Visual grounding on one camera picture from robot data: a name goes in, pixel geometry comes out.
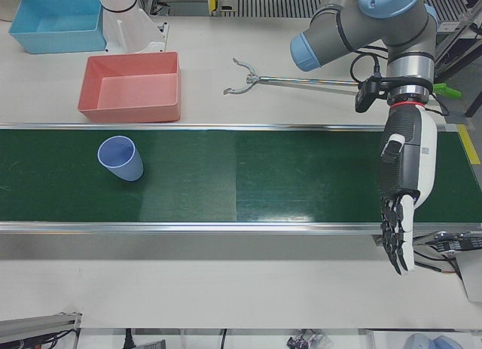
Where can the aluminium profile post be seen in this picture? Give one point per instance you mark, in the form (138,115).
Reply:
(41,322)

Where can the white dexterous robot hand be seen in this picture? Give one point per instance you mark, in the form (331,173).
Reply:
(425,157)

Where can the metal reacher grabber tool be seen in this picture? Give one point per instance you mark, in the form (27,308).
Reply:
(301,81)

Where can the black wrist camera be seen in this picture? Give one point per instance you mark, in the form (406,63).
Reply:
(365,98)

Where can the green belt conveyor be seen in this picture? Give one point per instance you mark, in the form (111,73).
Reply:
(263,175)

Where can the blue plastic cup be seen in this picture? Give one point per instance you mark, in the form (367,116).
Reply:
(118,157)

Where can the pink plastic box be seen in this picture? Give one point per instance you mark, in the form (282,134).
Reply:
(132,92)

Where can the grey UR5e robot arm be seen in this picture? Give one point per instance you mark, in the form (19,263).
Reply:
(376,28)

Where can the white column pedestal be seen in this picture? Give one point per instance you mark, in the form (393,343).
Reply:
(120,21)

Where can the grey flat panel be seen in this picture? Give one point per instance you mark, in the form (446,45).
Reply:
(472,277)

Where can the blue plastic box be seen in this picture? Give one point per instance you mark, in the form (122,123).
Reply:
(56,21)

